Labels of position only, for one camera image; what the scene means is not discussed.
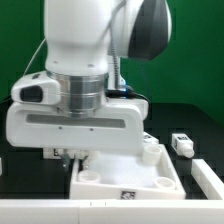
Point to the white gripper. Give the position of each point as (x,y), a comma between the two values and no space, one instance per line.
(117,128)

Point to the white square table top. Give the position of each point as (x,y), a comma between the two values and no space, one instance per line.
(149,175)

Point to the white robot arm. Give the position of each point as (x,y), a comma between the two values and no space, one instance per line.
(76,102)

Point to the white left fence piece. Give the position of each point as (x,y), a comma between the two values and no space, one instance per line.
(1,166)

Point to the white front fence bar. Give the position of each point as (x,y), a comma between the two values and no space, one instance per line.
(111,212)

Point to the white fence bar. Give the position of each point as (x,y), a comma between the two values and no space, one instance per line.
(208,181)
(111,212)

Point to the white right fence bar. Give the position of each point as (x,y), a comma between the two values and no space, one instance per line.
(208,181)

